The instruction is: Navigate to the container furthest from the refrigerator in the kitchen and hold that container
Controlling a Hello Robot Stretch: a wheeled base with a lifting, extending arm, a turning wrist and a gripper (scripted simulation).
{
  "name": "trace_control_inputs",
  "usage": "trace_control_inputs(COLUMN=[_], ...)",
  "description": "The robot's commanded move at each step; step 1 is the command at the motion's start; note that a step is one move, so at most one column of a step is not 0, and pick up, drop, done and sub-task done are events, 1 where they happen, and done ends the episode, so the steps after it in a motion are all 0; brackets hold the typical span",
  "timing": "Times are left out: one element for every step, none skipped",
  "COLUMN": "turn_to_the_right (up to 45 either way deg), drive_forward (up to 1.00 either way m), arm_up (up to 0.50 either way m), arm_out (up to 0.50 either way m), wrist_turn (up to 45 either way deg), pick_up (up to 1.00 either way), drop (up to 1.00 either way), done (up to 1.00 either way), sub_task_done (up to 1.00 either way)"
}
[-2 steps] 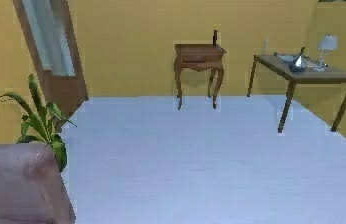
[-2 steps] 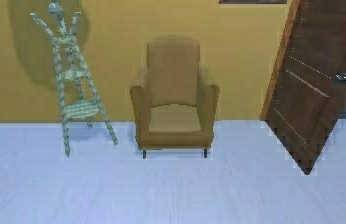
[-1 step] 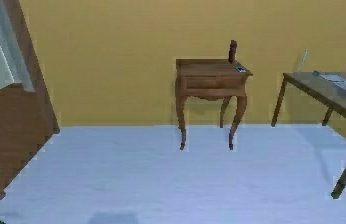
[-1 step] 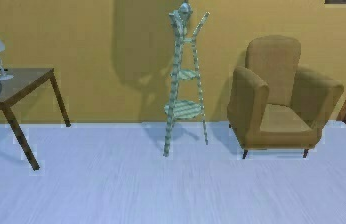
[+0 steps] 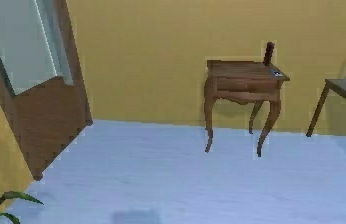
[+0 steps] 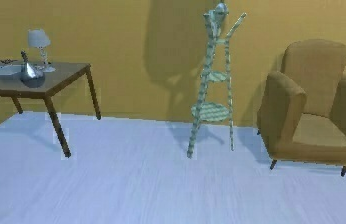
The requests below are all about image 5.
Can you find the brown wooden side table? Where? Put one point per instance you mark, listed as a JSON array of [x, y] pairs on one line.
[[244, 78]]

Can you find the small dark phone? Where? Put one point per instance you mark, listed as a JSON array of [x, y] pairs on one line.
[[276, 73]]

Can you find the dark red pepper mill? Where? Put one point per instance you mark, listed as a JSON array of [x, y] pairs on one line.
[[268, 54]]

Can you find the brown wooden room door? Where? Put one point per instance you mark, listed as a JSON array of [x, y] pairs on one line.
[[49, 113]]

